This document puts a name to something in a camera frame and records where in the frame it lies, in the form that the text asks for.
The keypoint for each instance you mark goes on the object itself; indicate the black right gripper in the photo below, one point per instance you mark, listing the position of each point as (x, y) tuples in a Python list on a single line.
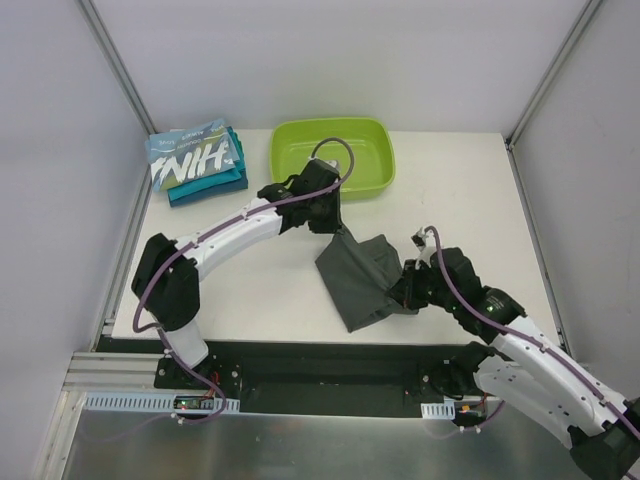
[(409, 286)]

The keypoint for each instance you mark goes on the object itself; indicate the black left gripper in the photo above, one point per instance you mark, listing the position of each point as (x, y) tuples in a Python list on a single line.
[(326, 215)]

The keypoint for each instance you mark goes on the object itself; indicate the dark grey t-shirt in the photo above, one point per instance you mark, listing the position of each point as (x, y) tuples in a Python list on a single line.
[(358, 277)]

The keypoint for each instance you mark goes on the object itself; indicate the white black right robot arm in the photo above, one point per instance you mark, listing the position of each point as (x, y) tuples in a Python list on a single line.
[(514, 360)]

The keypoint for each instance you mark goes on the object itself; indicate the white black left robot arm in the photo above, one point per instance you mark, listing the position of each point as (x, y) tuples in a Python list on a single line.
[(168, 275)]

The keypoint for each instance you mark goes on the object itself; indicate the teal folded t-shirt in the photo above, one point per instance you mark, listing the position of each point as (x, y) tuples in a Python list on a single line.
[(230, 181)]

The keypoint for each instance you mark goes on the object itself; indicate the light blue printed folded t-shirt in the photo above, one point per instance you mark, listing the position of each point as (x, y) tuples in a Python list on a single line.
[(179, 157)]

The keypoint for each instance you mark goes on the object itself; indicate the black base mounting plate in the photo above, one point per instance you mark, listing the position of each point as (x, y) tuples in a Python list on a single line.
[(322, 379)]

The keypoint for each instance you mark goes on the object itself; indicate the right white slotted cable duct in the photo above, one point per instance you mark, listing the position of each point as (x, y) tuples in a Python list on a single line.
[(445, 410)]

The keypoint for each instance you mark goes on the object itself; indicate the white slotted cable duct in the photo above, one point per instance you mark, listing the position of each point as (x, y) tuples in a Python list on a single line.
[(445, 410), (152, 403)]

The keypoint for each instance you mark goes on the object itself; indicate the aluminium front rail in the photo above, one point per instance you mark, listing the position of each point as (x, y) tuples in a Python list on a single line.
[(89, 371)]

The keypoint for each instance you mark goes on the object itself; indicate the left white slotted cable duct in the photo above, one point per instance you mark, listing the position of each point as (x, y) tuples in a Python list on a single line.
[(152, 403)]

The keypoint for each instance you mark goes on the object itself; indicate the left aluminium frame post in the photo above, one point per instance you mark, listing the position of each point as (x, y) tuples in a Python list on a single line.
[(106, 44)]

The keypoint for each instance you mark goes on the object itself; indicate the aluminium frame post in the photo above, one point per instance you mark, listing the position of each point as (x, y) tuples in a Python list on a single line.
[(567, 47), (106, 44)]

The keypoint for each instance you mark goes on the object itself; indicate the right aluminium frame post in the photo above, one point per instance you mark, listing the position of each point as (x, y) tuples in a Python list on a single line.
[(567, 47)]

